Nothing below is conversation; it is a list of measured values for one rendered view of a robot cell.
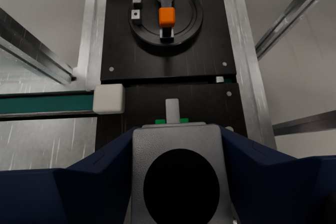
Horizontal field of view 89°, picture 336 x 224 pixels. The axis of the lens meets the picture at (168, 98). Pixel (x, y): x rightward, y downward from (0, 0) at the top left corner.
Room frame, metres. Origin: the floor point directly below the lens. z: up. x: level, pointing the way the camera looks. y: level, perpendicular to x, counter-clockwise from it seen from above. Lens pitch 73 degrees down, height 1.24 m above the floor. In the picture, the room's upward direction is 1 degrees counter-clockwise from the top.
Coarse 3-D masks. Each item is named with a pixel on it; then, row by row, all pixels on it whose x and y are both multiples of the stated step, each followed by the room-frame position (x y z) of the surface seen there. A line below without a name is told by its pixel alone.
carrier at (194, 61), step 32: (128, 0) 0.29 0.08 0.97; (160, 0) 0.23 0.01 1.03; (192, 0) 0.27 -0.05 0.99; (128, 32) 0.21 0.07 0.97; (160, 32) 0.19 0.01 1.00; (192, 32) 0.20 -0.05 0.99; (224, 32) 0.21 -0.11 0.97; (128, 64) 0.15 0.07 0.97; (160, 64) 0.14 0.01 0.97; (192, 64) 0.14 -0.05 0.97; (224, 64) 0.14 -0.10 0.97
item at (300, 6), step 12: (300, 0) 0.20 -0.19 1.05; (312, 0) 0.19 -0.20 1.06; (288, 12) 0.20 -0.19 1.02; (300, 12) 0.19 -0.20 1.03; (276, 24) 0.20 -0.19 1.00; (288, 24) 0.19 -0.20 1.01; (264, 36) 0.21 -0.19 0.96; (276, 36) 0.19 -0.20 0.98; (264, 48) 0.19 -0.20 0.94; (300, 120) 0.04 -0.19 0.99; (312, 120) 0.03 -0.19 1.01; (324, 120) 0.03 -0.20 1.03; (276, 132) 0.03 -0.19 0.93; (288, 132) 0.02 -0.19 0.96; (300, 132) 0.02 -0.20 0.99
